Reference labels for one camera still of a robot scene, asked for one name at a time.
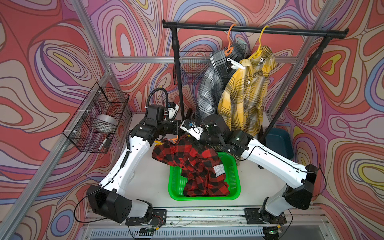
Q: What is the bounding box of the red black plaid shirt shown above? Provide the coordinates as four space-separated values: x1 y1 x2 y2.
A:
152 135 230 197

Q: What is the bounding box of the orange hanger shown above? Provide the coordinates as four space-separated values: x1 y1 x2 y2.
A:
168 137 179 144
225 24 237 57

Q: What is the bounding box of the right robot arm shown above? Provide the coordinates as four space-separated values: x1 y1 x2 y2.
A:
198 114 319 223

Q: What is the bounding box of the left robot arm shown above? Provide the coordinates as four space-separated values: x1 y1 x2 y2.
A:
87 102 181 224

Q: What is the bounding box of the yellow hanger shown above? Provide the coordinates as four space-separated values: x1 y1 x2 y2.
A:
248 25 269 60

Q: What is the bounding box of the green plastic basket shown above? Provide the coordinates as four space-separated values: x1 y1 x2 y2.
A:
168 152 242 201

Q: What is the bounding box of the grey tape roll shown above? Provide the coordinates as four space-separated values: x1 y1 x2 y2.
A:
92 114 118 134

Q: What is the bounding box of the yellow plaid shirt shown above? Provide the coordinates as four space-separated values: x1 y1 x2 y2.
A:
218 46 276 136

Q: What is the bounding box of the grey plaid shirt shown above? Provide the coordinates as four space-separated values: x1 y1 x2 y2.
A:
195 42 249 125

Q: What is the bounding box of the dark teal tray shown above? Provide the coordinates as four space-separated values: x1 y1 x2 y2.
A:
266 128 294 160

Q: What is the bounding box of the teal clothespin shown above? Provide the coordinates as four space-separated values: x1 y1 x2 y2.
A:
236 38 247 45

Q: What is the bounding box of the black clothes rack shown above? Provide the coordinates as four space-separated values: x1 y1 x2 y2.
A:
162 20 349 143

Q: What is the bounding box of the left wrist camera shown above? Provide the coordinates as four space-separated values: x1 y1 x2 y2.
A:
168 102 179 122

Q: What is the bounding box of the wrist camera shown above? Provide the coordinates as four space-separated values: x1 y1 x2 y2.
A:
168 102 179 122
180 119 204 140

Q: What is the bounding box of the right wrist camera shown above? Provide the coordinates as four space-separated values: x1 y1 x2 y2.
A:
180 119 204 140

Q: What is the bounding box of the white marker in wire basket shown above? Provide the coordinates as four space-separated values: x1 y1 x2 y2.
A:
98 134 110 151

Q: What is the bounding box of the black wire basket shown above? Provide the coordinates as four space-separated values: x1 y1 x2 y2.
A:
63 83 130 154

